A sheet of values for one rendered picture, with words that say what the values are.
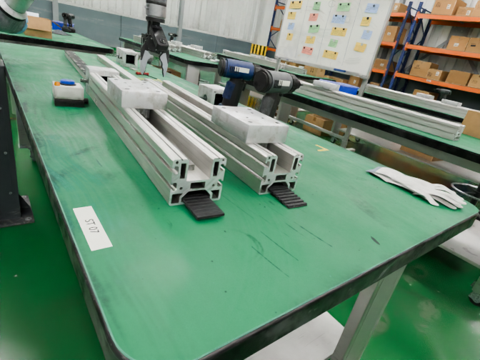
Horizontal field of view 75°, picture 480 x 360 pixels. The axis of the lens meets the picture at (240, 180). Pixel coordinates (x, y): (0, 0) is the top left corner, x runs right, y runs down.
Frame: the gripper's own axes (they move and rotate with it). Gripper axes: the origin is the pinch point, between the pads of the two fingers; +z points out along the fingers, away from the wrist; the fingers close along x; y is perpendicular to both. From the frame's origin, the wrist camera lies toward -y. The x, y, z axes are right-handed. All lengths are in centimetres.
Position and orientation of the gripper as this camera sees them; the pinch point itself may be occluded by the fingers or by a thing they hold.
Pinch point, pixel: (153, 73)
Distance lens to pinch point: 135.4
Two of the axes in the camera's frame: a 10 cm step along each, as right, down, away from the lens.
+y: -5.2, -4.2, 7.4
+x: -8.3, 0.8, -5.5
